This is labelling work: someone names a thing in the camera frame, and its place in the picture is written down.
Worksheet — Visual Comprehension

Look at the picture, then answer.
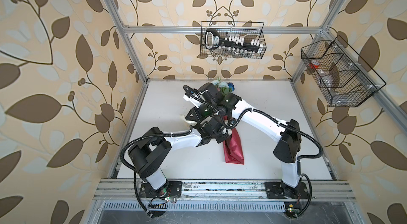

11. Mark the plastic bottle red cap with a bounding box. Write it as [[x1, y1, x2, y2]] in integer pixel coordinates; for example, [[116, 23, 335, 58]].
[[309, 60, 340, 94]]

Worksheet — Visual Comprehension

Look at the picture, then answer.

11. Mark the right wire basket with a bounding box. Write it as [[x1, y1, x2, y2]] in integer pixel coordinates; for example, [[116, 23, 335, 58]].
[[301, 35, 386, 107]]

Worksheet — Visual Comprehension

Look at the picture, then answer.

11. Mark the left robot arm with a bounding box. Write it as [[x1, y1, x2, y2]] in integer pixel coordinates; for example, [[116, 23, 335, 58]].
[[120, 118, 232, 218]]

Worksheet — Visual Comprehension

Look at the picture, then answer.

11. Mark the cream ribbon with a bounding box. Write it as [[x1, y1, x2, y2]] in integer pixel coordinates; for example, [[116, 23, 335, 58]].
[[180, 115, 199, 126]]

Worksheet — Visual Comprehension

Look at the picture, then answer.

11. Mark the black tool in basket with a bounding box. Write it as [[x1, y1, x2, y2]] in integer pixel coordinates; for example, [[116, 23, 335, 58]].
[[200, 27, 267, 54]]

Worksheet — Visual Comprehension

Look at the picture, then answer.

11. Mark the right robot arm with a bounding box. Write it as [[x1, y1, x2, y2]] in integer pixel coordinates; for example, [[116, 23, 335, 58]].
[[183, 83, 323, 219]]

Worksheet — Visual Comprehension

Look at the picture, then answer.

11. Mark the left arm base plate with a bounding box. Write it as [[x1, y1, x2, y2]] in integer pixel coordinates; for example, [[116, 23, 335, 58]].
[[140, 180, 182, 198]]

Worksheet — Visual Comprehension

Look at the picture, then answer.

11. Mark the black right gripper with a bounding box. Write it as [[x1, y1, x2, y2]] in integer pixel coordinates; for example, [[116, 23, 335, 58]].
[[184, 102, 216, 123]]

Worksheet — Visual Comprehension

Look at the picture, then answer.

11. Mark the back wire basket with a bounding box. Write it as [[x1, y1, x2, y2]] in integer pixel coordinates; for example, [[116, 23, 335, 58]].
[[200, 21, 267, 59]]

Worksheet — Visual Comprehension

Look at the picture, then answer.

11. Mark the light blue fake rose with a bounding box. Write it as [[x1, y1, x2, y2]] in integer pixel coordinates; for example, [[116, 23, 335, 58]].
[[212, 78, 232, 96]]

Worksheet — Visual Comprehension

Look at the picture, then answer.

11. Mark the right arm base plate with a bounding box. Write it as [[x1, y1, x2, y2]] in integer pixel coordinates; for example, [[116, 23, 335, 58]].
[[265, 181, 309, 200]]

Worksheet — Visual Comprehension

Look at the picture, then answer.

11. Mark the dark red wrapping paper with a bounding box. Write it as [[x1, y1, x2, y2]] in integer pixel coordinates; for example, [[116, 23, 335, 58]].
[[223, 128, 244, 165]]

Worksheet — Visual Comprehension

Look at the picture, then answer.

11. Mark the wire basket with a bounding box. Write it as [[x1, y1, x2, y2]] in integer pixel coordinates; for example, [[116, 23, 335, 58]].
[[301, 35, 386, 107], [200, 21, 267, 59]]

